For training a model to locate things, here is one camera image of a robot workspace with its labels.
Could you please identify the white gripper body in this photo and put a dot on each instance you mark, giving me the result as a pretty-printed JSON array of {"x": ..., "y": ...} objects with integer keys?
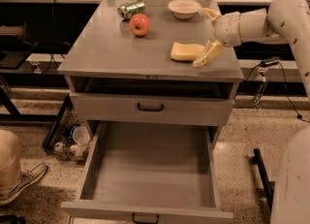
[{"x": 227, "y": 29}]

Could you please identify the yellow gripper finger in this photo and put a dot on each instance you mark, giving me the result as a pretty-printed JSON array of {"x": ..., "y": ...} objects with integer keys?
[
  {"x": 210, "y": 51},
  {"x": 210, "y": 14}
]

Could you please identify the yellow sponge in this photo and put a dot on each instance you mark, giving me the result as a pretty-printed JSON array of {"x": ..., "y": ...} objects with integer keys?
[{"x": 185, "y": 52}]

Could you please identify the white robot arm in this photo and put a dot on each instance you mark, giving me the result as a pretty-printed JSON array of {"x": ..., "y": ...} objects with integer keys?
[{"x": 288, "y": 22}]

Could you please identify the grey drawer cabinet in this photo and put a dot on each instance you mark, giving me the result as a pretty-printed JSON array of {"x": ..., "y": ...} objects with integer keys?
[{"x": 108, "y": 59}]

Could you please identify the closed grey upper drawer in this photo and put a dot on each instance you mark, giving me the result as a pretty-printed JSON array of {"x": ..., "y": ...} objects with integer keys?
[{"x": 147, "y": 109}]

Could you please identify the open grey middle drawer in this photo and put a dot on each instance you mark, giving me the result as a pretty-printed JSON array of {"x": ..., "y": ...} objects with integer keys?
[{"x": 149, "y": 174}]

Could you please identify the white bowl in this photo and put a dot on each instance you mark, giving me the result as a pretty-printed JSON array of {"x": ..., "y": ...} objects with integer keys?
[{"x": 184, "y": 9}]

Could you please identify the red apple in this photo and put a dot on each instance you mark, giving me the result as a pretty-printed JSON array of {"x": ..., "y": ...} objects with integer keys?
[{"x": 139, "y": 25}]

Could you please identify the green soda can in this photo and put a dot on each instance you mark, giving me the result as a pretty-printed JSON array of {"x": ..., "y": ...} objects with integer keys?
[{"x": 129, "y": 9}]

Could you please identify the person's beige trouser leg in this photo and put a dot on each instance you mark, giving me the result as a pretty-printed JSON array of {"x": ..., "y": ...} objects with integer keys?
[{"x": 10, "y": 170}]

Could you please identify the black power adapter with cable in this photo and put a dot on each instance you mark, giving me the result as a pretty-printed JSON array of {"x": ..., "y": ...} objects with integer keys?
[{"x": 260, "y": 69}]

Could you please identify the black metal frame bar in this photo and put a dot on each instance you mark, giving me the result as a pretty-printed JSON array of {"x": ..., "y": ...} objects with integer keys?
[{"x": 268, "y": 186}]

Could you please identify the wire basket with items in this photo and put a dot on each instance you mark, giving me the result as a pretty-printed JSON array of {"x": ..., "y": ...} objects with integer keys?
[{"x": 59, "y": 141}]

